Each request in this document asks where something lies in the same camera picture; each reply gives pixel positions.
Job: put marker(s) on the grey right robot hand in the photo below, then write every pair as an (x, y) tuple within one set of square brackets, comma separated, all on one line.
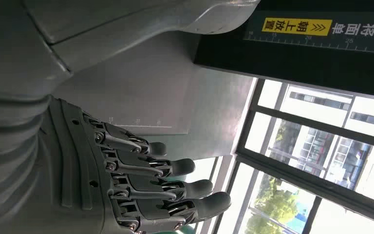
[(77, 168)]

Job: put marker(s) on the black inbound scanner machine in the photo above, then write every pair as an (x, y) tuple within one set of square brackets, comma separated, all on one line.
[(271, 58)]

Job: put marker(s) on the yellow black ruler label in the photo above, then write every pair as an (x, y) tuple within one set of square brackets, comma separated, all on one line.
[(296, 27)]

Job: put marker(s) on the dark window frame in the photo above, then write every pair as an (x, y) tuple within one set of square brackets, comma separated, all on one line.
[(303, 126)]

